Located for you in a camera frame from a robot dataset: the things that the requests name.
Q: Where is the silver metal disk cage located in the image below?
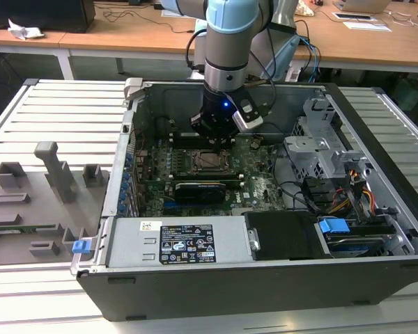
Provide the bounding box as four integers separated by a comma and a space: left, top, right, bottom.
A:
284, 97, 370, 182

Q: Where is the grey case release handle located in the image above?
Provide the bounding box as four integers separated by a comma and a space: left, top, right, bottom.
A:
123, 77, 144, 102

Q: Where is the yellow red wire bundle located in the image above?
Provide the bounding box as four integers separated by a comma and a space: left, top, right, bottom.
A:
329, 168, 376, 215

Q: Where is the wooden desk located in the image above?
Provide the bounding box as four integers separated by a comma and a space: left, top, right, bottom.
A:
0, 0, 418, 81

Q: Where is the blue disk carrier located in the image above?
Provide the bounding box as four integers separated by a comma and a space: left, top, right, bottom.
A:
318, 217, 350, 247

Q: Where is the pale blue teach pendant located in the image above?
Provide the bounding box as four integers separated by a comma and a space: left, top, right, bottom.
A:
259, 34, 300, 81

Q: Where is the crumpled white paper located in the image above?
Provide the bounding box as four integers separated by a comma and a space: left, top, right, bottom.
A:
7, 19, 45, 41

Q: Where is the blue case latch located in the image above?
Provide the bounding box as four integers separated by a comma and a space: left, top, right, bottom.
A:
71, 239, 92, 255

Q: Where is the black computer box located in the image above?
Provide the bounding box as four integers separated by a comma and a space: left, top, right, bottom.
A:
0, 0, 97, 34

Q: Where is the black desk cable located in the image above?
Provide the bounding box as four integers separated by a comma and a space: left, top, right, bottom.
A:
102, 9, 193, 34

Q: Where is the green motherboard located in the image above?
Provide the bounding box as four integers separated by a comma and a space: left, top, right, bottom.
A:
132, 134, 290, 218

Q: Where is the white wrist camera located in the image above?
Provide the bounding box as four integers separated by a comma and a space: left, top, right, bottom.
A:
231, 99, 265, 132

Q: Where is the silver laptop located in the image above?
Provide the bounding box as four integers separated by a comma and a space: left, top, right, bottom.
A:
334, 0, 393, 14

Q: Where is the green RAM stick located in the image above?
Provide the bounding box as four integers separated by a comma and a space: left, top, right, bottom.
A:
0, 224, 56, 234

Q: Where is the grey power supply unit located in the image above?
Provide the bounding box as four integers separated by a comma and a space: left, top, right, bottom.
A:
106, 215, 254, 269

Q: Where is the black graphics card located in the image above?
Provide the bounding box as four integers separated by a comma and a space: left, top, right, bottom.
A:
173, 180, 227, 205

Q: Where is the black RAM slot bank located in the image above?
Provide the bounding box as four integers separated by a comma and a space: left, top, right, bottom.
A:
173, 171, 242, 182
169, 132, 236, 150

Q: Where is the open black PC case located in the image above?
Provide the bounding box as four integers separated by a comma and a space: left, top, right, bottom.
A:
71, 77, 418, 323

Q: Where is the grey parts rack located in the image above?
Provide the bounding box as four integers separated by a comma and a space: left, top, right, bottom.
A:
0, 141, 111, 267

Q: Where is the CPU socket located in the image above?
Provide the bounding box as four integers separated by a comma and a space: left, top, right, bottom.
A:
189, 148, 236, 174

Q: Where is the white paper sheet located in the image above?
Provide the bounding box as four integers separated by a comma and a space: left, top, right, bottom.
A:
343, 20, 393, 33

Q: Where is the blue cable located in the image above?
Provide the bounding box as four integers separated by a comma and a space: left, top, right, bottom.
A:
298, 36, 322, 83

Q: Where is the black internal cable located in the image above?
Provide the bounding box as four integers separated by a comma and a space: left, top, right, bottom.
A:
270, 142, 322, 214

